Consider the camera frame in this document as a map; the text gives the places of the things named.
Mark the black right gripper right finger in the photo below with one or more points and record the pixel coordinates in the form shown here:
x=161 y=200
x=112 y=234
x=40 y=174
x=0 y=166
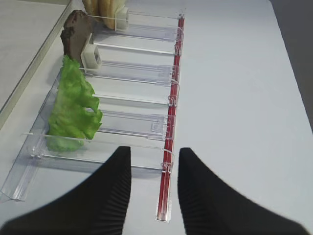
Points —
x=209 y=206

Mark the cream metal baking tray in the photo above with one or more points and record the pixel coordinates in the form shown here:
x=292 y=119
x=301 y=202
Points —
x=31 y=51

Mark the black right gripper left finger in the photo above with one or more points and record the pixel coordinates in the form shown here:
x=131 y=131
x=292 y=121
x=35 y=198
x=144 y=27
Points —
x=97 y=206

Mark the left golden bun half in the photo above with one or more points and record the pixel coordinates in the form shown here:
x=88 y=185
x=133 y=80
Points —
x=91 y=6

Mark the green lettuce in rack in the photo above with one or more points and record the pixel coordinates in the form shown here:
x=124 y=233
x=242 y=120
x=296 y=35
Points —
x=75 y=115

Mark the clear acrylic right rack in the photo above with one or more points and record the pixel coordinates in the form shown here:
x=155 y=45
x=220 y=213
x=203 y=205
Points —
x=133 y=85

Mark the upright brown meat patty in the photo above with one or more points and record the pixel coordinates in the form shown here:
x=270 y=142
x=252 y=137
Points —
x=76 y=30

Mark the red rack rail strip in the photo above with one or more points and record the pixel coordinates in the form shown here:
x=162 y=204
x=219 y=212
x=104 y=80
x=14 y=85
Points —
x=164 y=204

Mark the white pusher block behind buns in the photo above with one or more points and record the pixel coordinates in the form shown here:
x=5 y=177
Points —
x=122 y=18

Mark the white pusher block behind patty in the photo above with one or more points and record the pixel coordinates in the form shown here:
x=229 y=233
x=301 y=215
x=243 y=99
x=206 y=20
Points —
x=90 y=57

